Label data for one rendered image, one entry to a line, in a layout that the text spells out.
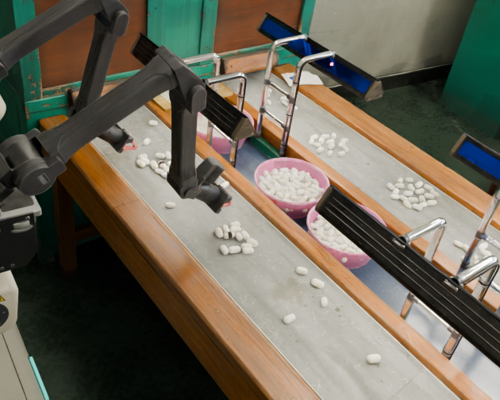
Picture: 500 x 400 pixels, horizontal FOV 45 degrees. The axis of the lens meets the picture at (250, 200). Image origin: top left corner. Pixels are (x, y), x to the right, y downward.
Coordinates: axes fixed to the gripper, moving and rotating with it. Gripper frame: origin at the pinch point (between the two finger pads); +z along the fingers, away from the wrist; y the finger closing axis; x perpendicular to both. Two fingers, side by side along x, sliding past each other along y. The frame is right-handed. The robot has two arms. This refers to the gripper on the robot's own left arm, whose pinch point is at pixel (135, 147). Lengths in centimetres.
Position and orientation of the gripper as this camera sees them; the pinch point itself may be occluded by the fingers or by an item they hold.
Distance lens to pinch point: 208.3
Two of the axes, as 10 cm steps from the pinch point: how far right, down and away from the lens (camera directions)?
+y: -5.9, -5.5, 5.9
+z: 5.2, 2.9, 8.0
